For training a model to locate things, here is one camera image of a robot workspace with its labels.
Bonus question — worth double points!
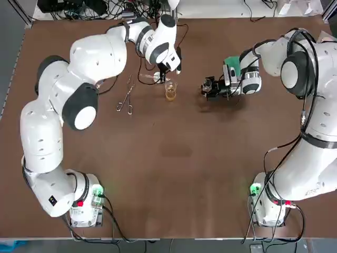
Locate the small clear glass beaker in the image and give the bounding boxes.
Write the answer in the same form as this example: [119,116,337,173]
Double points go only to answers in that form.
[201,78,213,93]

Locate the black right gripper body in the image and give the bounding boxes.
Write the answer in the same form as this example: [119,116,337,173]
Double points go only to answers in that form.
[214,80,229,97]

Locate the square wire gauze mat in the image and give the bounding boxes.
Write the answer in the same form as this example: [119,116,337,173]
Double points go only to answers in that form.
[317,30,337,44]

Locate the metal crucible tongs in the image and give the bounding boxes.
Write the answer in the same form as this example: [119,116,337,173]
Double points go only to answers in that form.
[116,74,138,116]

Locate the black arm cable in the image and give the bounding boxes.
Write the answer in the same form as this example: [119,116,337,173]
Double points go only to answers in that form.
[97,55,162,95]
[242,28,326,238]

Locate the black foot power cable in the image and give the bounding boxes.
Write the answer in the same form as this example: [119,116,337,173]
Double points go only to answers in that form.
[246,205,306,243]
[64,194,161,243]

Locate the black electronics box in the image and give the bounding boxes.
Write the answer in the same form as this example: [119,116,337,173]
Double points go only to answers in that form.
[36,0,108,14]

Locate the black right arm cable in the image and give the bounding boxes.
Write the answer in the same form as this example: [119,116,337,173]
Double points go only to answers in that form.
[242,28,326,238]

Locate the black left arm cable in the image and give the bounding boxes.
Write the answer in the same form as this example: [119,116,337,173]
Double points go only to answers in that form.
[97,55,162,95]

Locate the glass beaker with amber liquid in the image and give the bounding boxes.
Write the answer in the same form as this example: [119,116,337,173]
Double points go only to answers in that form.
[164,81,179,102]

